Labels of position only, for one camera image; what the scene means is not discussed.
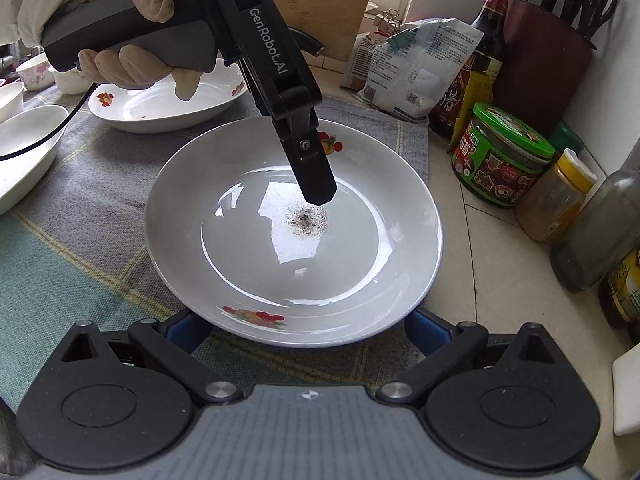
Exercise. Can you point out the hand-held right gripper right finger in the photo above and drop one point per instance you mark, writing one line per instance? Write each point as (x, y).
(425, 335)

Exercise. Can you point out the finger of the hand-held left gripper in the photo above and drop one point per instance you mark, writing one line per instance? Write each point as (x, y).
(312, 170)

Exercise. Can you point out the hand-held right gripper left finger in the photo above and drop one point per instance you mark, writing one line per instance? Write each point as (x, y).
(185, 335)

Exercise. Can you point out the white pink floral bowl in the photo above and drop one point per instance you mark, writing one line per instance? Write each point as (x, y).
(10, 105)
(67, 85)
(35, 77)

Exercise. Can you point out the bamboo cutting board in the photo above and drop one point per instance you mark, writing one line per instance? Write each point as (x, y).
(325, 10)

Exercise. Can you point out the red and white bag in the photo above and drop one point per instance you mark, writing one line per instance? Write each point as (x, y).
(360, 55)

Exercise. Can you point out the white plastic bag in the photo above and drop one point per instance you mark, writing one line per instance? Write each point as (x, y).
(420, 80)

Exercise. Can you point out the grey plaid cloth mat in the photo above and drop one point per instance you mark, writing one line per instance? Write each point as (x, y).
(100, 210)

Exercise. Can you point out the teal binder clip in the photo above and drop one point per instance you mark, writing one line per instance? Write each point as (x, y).
(402, 37)

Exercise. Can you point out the yellow packet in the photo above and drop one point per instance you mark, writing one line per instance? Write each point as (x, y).
(472, 110)

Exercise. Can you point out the yellow lid spice bottle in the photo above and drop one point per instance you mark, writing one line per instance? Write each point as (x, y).
(550, 205)

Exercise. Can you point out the green lid sauce jar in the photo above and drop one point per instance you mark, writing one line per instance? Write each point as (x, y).
(500, 160)

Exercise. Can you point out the clear glass bottle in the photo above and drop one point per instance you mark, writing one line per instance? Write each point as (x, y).
(595, 230)

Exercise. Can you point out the yellow label bottle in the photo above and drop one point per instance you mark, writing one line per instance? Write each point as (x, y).
(625, 295)

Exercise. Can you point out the white plastic box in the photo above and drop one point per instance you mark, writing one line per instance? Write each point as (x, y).
(627, 390)

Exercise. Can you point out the dark soy sauce bottle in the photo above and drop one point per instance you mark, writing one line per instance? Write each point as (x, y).
(487, 35)

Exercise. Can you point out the small green cap bottle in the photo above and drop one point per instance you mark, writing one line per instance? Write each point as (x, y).
(567, 140)

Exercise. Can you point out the dark red knife block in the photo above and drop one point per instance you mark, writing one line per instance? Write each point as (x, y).
(545, 70)

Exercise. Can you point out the black scissors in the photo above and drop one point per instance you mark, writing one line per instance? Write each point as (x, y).
(600, 5)

